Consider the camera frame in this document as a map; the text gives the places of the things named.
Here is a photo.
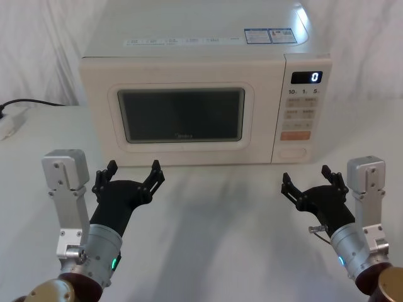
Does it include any white curtain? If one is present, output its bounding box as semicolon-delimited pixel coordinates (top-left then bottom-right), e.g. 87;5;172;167
0;0;403;108

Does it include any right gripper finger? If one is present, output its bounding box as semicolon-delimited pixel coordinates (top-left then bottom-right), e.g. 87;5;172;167
280;171;311;211
321;164;350;198

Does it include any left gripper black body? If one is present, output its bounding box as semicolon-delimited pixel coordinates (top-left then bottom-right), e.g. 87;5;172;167
89;179;152;237

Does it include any black power cable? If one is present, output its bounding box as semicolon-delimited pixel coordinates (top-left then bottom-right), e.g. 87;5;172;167
0;98;69;121

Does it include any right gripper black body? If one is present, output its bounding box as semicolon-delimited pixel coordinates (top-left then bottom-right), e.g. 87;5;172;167
293;184;357;238

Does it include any cream microwave oven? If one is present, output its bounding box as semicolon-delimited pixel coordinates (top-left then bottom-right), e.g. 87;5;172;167
78;0;334;167

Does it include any thin cable with silver plug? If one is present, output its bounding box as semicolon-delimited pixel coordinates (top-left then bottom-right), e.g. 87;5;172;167
307;224;333;245

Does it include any white table cloth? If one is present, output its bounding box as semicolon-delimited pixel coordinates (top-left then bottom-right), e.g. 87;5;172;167
0;99;403;302

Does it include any white power strip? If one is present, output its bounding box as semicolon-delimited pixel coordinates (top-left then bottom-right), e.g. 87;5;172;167
0;108;28;142

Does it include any oven control panel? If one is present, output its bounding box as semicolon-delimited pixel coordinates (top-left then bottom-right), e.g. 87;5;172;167
271;53;334;165

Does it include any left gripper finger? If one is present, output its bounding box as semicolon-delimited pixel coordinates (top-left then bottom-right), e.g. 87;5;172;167
91;159;119;198
138;159;166;198

